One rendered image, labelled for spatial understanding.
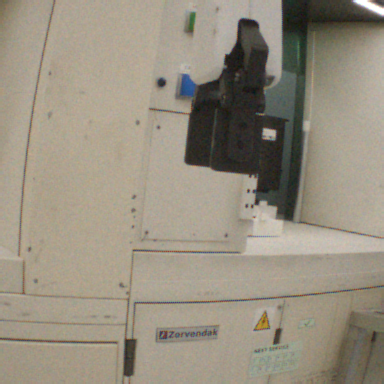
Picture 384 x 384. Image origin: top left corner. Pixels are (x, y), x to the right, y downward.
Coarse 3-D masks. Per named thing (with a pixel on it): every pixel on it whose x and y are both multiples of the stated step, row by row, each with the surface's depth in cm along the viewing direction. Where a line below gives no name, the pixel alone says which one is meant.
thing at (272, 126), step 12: (264, 120) 181; (276, 120) 183; (288, 120) 185; (264, 132) 181; (276, 132) 183; (264, 144) 181; (276, 144) 184; (264, 156) 182; (276, 156) 184; (264, 168) 182; (276, 168) 184; (264, 180) 183; (276, 180) 185; (264, 192) 184
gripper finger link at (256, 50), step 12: (240, 24) 48; (252, 24) 48; (240, 36) 48; (252, 36) 46; (252, 48) 45; (264, 48) 45; (252, 60) 45; (264, 60) 45; (252, 72) 46; (264, 72) 46; (252, 84) 46
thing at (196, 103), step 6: (198, 84) 57; (204, 84) 57; (210, 84) 57; (216, 84) 57; (198, 90) 57; (216, 90) 57; (198, 96) 57; (192, 102) 59; (198, 102) 58; (192, 108) 59; (198, 108) 58
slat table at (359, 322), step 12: (360, 312) 126; (372, 312) 126; (360, 324) 126; (372, 324) 123; (348, 336) 128; (360, 336) 127; (348, 348) 127; (360, 348) 127; (348, 360) 127; (348, 372) 127
